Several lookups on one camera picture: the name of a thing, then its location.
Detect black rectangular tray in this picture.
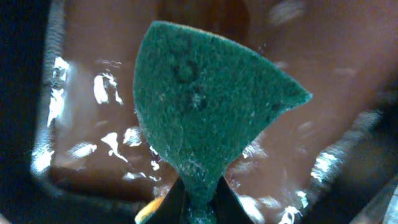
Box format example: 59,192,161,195
1,1,397,223

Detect green scouring sponge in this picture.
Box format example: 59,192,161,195
133,21,312,223

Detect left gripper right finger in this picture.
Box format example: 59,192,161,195
211,176,254,224

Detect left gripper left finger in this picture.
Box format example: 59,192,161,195
144,178,188,224

